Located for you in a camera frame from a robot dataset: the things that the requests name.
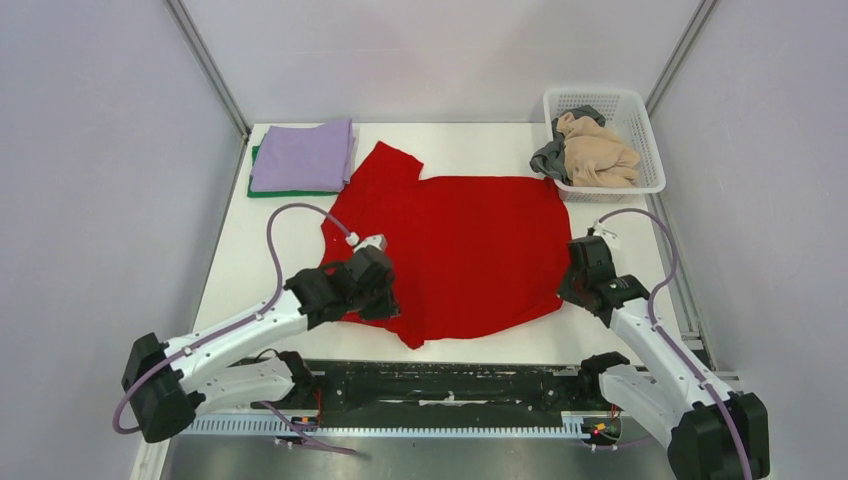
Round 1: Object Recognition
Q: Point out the folded purple t shirt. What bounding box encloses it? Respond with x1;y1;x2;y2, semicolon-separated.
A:
249;118;355;194

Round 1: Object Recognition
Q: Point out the red t shirt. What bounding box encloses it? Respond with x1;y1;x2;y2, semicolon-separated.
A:
322;142;572;349

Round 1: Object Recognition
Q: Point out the folded green t shirt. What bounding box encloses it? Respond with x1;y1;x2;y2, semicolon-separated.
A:
247;143;350;198

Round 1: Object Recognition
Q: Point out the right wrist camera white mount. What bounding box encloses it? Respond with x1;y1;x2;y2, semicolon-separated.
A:
587;219;622;250

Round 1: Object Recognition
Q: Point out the white plastic basket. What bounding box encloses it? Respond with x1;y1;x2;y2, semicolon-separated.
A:
543;85;666;203

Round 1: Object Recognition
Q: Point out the white slotted cable duct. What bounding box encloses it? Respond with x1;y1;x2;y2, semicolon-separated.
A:
183;413;602;440

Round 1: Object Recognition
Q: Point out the beige t shirt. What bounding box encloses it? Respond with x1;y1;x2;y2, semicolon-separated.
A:
555;112;641;189

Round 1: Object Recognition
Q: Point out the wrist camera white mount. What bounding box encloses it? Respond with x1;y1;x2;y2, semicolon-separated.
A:
345;232;387;252
587;219;622;250

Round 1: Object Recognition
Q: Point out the grey t shirt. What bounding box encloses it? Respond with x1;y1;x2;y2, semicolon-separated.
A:
529;105;606;186

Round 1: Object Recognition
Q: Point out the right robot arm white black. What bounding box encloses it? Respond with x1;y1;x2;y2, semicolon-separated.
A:
558;236;771;479

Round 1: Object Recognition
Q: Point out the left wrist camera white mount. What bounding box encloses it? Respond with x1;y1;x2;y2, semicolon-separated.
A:
345;232;387;252

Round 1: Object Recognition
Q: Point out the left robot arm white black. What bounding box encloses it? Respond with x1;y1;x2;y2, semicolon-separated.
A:
113;236;399;443

